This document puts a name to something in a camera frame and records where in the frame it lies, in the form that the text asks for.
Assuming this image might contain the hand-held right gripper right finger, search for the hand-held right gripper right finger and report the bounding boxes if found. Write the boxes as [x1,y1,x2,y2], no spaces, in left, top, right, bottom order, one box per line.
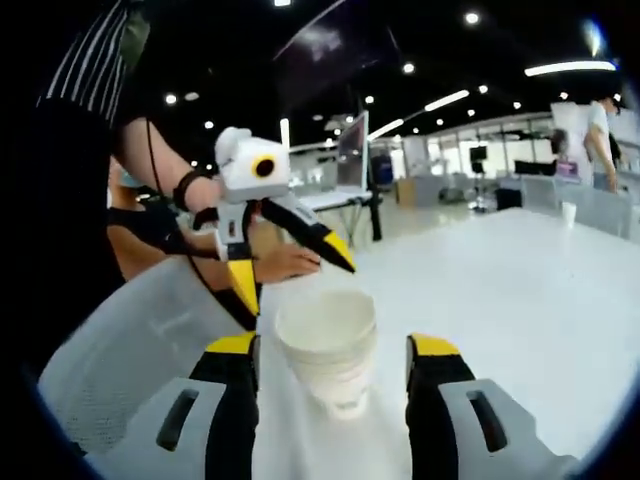
[404,332,576,480]

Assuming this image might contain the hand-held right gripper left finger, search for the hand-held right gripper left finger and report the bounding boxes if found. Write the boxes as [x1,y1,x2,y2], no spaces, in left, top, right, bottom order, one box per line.
[102,331,262,480]

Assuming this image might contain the white paper cup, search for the white paper cup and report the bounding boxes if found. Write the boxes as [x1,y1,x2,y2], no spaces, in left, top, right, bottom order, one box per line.
[273,287,377,422]

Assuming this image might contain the upright translucent panel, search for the upright translucent panel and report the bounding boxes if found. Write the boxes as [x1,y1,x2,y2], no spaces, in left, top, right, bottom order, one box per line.
[336,110,372,194]

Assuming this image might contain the person's left hand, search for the person's left hand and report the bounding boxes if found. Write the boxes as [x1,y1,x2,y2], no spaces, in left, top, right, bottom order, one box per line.
[188,175,227,214]

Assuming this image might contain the white side desk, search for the white side desk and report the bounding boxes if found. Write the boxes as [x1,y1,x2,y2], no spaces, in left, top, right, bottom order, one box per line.
[294,188,384,246]

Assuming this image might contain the black wristband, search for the black wristband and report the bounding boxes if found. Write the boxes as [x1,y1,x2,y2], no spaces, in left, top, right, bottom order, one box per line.
[172,170,201,211]

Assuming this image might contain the black tripod stand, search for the black tripod stand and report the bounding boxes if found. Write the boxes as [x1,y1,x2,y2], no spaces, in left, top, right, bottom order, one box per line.
[367,139,385,242]

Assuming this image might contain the dark blue board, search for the dark blue board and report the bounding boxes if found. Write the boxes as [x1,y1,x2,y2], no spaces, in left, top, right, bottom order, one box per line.
[372,151,395,184]

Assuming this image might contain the brown cabinet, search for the brown cabinet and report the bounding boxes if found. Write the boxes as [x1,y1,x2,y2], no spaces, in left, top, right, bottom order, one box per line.
[395,178,417,208]

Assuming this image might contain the short ceiling light strip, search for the short ceiling light strip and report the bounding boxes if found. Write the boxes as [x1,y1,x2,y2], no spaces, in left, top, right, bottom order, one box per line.
[423,89,471,113]
[368,118,405,142]

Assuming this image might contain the white table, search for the white table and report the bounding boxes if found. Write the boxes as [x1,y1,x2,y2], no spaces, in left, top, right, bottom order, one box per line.
[252,207,640,480]

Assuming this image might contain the black cabinet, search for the black cabinet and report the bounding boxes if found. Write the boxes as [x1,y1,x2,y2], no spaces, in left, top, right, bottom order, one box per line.
[495,188,524,212]

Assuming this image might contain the wide black monitor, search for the wide black monitor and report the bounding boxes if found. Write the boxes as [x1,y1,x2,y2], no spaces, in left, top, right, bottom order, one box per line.
[514,159,557,177]

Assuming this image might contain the round ceiling spotlights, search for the round ceiling spotlights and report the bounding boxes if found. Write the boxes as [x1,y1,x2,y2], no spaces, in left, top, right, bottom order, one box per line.
[164,11,571,131]

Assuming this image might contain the grey partition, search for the grey partition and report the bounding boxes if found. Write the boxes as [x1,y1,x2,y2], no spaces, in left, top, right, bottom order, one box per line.
[522,175,639,239]

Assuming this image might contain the long curved ceiling light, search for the long curved ceiling light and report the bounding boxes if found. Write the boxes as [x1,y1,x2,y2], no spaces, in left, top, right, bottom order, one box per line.
[524,59,617,78]

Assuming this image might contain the black gripper hand strap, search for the black gripper hand strap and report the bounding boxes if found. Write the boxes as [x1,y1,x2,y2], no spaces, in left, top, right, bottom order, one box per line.
[193,205,221,234]

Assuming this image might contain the black cable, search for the black cable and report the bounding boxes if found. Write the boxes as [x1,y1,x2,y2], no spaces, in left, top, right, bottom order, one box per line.
[145,118,221,301]

